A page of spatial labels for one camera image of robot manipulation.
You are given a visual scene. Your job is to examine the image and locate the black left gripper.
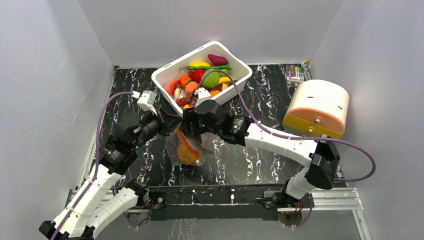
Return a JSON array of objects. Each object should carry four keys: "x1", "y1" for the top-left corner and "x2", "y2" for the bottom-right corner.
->
[{"x1": 132, "y1": 105, "x2": 183, "y2": 150}]

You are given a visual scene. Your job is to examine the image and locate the clear zip top bag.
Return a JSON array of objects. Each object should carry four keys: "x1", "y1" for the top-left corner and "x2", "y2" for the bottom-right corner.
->
[{"x1": 165, "y1": 127, "x2": 213, "y2": 167}]

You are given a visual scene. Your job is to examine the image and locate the orange toy pineapple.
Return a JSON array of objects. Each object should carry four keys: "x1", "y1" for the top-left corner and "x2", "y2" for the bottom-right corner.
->
[{"x1": 176, "y1": 128, "x2": 201, "y2": 166}]

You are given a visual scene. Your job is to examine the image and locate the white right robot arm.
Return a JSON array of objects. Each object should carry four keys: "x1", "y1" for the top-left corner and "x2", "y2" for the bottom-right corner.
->
[{"x1": 180, "y1": 100, "x2": 340, "y2": 207}]

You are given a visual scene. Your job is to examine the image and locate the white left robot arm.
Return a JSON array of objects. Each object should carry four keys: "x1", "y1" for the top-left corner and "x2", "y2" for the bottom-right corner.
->
[{"x1": 38, "y1": 108, "x2": 182, "y2": 240}]

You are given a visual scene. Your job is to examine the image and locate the white plastic food bin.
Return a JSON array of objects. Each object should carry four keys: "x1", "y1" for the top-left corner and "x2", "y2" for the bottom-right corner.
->
[{"x1": 151, "y1": 41, "x2": 253, "y2": 116}]

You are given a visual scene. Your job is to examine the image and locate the yellow orange toy piece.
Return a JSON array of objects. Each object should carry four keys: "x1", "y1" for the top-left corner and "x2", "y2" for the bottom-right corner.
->
[{"x1": 209, "y1": 90, "x2": 220, "y2": 98}]

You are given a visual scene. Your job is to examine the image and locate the peach toy fruit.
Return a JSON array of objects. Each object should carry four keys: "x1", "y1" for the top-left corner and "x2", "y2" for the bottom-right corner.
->
[{"x1": 184, "y1": 81, "x2": 198, "y2": 95}]

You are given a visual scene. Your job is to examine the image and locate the red toy slice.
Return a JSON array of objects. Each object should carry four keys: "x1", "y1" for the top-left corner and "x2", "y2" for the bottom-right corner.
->
[{"x1": 164, "y1": 77, "x2": 181, "y2": 97}]

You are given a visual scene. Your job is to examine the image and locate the green toy cabbage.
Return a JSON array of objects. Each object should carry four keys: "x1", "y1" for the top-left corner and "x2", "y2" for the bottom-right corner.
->
[{"x1": 202, "y1": 70, "x2": 220, "y2": 89}]

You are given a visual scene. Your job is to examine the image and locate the orange toy carrot piece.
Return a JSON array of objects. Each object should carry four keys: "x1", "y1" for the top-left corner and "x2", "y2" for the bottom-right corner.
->
[{"x1": 179, "y1": 75, "x2": 192, "y2": 90}]

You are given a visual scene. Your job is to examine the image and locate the red toy tomato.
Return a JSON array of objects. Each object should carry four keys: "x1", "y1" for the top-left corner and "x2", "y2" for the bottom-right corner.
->
[{"x1": 192, "y1": 69, "x2": 205, "y2": 84}]

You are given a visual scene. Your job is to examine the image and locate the green toy chili pepper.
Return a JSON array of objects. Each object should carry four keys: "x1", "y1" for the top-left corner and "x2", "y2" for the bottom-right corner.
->
[{"x1": 179, "y1": 65, "x2": 232, "y2": 71}]

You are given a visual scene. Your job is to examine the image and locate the yellow toy lemon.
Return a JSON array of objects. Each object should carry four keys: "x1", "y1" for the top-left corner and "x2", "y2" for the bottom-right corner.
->
[{"x1": 190, "y1": 61, "x2": 211, "y2": 67}]

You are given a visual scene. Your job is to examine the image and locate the purple toy sweet potato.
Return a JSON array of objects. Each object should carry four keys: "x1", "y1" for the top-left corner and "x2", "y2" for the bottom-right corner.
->
[{"x1": 207, "y1": 54, "x2": 229, "y2": 66}]

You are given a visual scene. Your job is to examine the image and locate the box of markers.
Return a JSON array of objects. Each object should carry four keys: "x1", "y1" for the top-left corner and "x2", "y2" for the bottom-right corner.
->
[{"x1": 285, "y1": 62, "x2": 312, "y2": 85}]

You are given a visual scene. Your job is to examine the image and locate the white cylindrical drum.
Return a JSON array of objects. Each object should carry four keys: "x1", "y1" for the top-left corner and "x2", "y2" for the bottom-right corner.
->
[{"x1": 282, "y1": 79, "x2": 350, "y2": 139}]

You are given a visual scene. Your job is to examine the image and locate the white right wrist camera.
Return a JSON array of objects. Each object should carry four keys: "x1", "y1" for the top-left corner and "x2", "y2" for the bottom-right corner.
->
[{"x1": 194, "y1": 87, "x2": 211, "y2": 108}]

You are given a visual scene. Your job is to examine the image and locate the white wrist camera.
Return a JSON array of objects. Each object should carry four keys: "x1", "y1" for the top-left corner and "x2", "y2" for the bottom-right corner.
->
[
  {"x1": 132, "y1": 90, "x2": 158, "y2": 116},
  {"x1": 194, "y1": 87, "x2": 211, "y2": 108}
]

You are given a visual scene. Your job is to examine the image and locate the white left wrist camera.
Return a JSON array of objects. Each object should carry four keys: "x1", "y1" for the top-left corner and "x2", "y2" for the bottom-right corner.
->
[{"x1": 132, "y1": 90, "x2": 158, "y2": 116}]

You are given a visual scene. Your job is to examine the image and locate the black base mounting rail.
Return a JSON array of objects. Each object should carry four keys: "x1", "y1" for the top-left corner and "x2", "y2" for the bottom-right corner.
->
[{"x1": 64, "y1": 181, "x2": 364, "y2": 222}]

